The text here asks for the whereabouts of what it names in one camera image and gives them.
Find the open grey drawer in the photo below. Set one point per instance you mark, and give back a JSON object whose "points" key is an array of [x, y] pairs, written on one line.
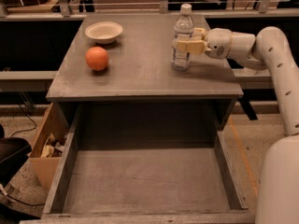
{"points": [[146, 164]]}

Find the black chair base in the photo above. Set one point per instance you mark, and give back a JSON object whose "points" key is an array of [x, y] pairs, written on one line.
{"points": [[13, 155]]}

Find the grey cabinet with top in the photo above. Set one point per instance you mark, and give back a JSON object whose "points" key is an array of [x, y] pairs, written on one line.
{"points": [[140, 67]]}

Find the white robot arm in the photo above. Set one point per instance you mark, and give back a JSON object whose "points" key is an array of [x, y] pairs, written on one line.
{"points": [[278, 195]]}

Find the grey side shelf rail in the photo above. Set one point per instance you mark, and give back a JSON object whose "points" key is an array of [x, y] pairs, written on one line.
{"points": [[11, 81]]}

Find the orange ball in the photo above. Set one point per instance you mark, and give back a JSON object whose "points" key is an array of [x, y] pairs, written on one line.
{"points": [[97, 58]]}

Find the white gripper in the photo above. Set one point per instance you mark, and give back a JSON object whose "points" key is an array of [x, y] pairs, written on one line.
{"points": [[219, 43]]}

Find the cardboard box with trash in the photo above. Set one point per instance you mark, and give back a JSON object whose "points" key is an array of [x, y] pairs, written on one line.
{"points": [[48, 145]]}

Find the clear plastic water bottle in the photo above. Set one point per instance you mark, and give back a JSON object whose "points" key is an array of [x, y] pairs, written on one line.
{"points": [[183, 29]]}

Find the white paper bowl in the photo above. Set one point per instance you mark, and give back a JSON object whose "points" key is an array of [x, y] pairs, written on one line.
{"points": [[104, 32]]}

